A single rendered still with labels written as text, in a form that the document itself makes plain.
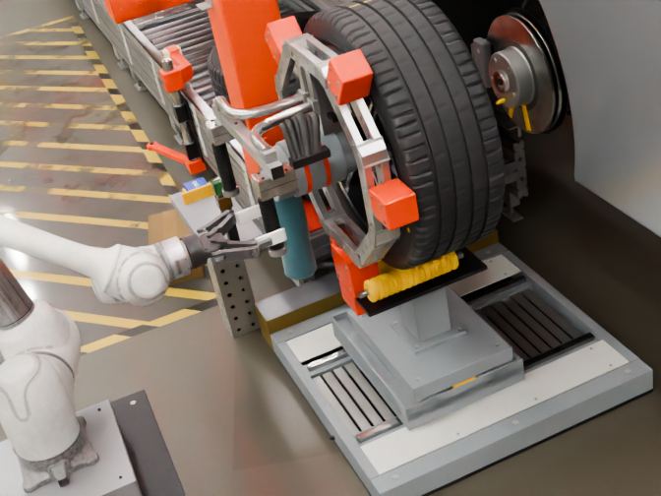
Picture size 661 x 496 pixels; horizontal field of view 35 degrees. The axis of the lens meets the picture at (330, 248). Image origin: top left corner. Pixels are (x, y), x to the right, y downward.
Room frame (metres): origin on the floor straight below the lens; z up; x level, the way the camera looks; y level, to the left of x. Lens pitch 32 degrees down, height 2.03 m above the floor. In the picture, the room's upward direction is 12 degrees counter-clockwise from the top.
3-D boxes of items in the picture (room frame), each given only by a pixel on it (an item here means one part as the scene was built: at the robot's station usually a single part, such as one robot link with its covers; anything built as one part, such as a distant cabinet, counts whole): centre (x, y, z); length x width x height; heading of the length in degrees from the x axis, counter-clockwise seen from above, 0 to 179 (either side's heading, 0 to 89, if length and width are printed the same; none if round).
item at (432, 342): (2.35, -0.22, 0.32); 0.40 x 0.30 x 0.28; 17
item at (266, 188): (2.08, 0.09, 0.93); 0.09 x 0.05 x 0.05; 107
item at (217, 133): (2.40, 0.19, 0.93); 0.09 x 0.05 x 0.05; 107
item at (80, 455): (1.93, 0.73, 0.42); 0.22 x 0.18 x 0.06; 17
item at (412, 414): (2.40, -0.20, 0.13); 0.50 x 0.36 x 0.10; 17
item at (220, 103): (2.36, 0.09, 1.03); 0.19 x 0.18 x 0.11; 107
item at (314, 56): (2.30, -0.06, 0.85); 0.54 x 0.07 x 0.54; 17
